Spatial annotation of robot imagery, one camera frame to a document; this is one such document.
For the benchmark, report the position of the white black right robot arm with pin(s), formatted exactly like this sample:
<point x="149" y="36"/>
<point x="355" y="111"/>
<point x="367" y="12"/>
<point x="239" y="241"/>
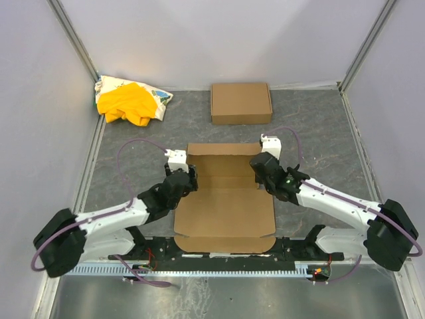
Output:
<point x="383" y="231"/>

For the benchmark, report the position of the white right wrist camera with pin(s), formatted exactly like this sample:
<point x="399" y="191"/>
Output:
<point x="271" y="145"/>

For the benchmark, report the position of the right aluminium floor rail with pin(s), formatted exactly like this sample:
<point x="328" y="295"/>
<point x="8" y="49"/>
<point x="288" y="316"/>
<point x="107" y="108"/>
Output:
<point x="403" y="277"/>

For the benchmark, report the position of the aluminium floor rail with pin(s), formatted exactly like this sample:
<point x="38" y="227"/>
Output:
<point x="49" y="286"/>
<point x="403" y="277"/>

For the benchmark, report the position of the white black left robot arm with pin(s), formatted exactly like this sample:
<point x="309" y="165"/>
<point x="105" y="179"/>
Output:
<point x="69" y="239"/>

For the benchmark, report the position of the folded brown cardboard box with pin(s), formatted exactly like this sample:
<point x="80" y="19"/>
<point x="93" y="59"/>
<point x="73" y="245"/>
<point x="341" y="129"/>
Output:
<point x="240" y="103"/>

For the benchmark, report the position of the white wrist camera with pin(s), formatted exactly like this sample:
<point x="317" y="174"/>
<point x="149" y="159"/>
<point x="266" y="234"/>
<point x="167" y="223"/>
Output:
<point x="177" y="160"/>
<point x="271" y="145"/>

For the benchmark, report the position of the white patterned cloth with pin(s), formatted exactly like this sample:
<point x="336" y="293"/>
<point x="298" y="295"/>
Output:
<point x="110" y="83"/>

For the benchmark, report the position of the yellow cloth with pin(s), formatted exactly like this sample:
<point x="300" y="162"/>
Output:
<point x="128" y="102"/>

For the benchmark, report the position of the right aluminium frame post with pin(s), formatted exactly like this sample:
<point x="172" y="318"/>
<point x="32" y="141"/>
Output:
<point x="373" y="34"/>

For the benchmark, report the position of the left aluminium floor rail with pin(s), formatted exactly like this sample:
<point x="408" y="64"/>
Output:
<point x="49" y="286"/>

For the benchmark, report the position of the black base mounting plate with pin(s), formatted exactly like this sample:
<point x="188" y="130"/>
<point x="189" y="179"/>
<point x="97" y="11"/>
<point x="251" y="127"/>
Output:
<point x="162" y="249"/>

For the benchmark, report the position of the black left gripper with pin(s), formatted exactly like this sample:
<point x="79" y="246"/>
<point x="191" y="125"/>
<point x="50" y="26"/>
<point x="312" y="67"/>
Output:
<point x="191" y="177"/>

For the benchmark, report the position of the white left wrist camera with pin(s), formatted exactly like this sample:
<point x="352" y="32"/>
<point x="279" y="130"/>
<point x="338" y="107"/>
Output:
<point x="177" y="160"/>

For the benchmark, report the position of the aluminium frame post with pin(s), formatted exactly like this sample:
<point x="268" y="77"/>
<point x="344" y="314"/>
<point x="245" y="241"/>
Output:
<point x="65" y="22"/>
<point x="373" y="34"/>

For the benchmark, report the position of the light blue slotted cable duct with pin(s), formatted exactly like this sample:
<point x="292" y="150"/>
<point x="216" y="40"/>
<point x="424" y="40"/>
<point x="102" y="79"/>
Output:
<point x="228" y="267"/>

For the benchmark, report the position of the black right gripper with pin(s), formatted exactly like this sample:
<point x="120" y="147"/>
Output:
<point x="259" y="174"/>

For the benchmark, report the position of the brown cardboard box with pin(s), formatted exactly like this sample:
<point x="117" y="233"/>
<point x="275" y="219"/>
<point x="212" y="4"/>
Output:
<point x="240" y="103"/>
<point x="228" y="213"/>

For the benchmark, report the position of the left aluminium frame post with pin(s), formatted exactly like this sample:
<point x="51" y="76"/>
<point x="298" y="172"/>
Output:
<point x="65" y="22"/>

